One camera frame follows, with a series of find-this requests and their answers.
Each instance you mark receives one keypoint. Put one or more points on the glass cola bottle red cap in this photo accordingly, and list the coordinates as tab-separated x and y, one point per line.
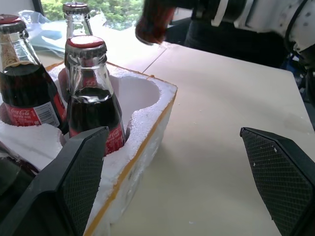
153	22
27	91
93	108
77	22

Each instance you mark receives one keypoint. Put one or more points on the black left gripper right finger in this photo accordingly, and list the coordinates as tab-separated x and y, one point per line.
285	177

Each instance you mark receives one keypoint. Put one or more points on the dark bulky shape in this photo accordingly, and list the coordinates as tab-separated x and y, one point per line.
233	46

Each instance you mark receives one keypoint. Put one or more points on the window with green trees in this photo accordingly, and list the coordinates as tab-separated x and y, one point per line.
115	11

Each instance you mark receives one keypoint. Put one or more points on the clear plastic bag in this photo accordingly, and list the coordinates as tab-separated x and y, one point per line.
46	32

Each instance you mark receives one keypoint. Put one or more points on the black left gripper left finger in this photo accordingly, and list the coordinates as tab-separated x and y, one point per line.
49	196

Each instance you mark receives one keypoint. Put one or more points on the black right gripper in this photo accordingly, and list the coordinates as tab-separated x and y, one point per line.
203	8

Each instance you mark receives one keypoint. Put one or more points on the white foam crate yellow tape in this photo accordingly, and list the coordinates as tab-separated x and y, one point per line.
145	137

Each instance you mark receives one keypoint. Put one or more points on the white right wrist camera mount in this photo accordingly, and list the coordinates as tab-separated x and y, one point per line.
265	14

